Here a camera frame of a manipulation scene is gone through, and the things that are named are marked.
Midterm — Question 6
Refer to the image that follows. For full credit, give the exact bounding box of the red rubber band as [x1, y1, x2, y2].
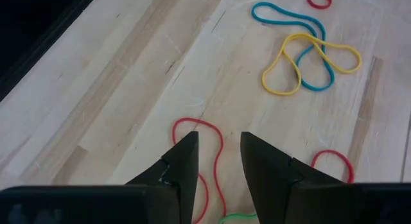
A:
[310, 149, 355, 184]
[306, 0, 333, 10]
[171, 117, 227, 224]

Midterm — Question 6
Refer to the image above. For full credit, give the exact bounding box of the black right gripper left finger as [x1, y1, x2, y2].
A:
[125, 131, 199, 224]

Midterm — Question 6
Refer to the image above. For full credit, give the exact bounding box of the green rubber band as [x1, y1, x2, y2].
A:
[218, 212, 258, 224]

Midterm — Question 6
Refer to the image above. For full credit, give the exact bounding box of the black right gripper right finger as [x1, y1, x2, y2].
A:
[240, 131, 346, 224]

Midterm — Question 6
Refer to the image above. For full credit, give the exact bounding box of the yellow rubber band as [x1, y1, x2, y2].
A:
[261, 32, 363, 96]

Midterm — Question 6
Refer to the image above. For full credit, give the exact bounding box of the blue rubber band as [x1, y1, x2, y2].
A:
[250, 1, 335, 92]

